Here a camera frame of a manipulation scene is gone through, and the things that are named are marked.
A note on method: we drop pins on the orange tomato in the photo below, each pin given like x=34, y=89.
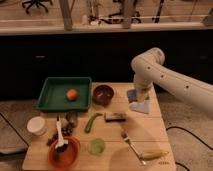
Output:
x=72, y=94

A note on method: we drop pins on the dark grape bunch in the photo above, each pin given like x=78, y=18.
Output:
x=66, y=132

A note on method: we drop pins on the white handled dish brush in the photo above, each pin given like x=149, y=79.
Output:
x=62, y=144

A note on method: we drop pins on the blue sponge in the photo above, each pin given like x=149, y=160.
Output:
x=131, y=95

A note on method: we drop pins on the black board eraser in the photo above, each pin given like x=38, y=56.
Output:
x=115, y=117

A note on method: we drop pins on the black office chair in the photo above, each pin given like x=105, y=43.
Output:
x=38, y=3

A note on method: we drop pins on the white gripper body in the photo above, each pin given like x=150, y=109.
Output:
x=142, y=88

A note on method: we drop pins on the green chili pepper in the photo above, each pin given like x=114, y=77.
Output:
x=90, y=122

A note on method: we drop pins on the small metal cup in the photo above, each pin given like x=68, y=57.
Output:
x=72, y=118

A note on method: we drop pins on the grey triangular cloth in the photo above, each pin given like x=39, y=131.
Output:
x=141, y=107

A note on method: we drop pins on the green plastic tray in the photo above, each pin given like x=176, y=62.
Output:
x=53, y=94

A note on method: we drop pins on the white round container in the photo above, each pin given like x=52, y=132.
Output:
x=37, y=125

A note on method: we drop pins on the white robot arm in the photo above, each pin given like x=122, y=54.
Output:
x=148, y=69

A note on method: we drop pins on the orange bowl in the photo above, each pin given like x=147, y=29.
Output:
x=68, y=158

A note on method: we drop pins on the purple bowl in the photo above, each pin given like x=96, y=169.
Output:
x=102, y=95

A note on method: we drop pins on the green plastic cup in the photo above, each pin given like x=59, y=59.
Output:
x=96, y=146

